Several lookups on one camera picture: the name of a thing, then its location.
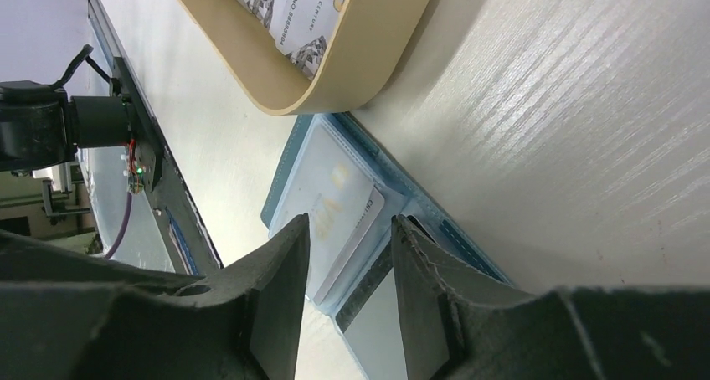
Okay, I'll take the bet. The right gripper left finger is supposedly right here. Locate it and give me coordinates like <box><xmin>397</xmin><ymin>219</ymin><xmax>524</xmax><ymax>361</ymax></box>
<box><xmin>1</xmin><ymin>214</ymin><xmax>310</xmax><ymax>379</ymax></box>

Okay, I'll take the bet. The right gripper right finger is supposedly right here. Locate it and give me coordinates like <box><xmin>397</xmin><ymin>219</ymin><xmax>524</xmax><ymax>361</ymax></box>
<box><xmin>391</xmin><ymin>216</ymin><xmax>709</xmax><ymax>379</ymax></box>

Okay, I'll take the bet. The silver VIP card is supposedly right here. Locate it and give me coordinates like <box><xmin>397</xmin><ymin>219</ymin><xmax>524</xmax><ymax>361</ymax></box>
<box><xmin>282</xmin><ymin>162</ymin><xmax>373</xmax><ymax>303</ymax></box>

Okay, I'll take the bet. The blue card holder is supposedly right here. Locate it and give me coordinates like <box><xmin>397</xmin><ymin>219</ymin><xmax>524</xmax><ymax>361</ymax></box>
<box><xmin>261</xmin><ymin>113</ymin><xmax>507</xmax><ymax>379</ymax></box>

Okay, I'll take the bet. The beige oval tray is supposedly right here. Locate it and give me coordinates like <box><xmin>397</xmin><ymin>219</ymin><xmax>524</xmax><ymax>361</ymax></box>
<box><xmin>178</xmin><ymin>0</ymin><xmax>430</xmax><ymax>116</ymax></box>

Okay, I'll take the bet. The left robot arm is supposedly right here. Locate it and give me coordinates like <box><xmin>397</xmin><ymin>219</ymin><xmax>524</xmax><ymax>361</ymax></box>
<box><xmin>1</xmin><ymin>44</ymin><xmax>136</xmax><ymax>172</ymax></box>

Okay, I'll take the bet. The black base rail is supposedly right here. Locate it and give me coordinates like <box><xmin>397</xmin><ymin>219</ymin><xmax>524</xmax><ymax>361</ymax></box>
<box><xmin>78</xmin><ymin>0</ymin><xmax>224</xmax><ymax>275</ymax></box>

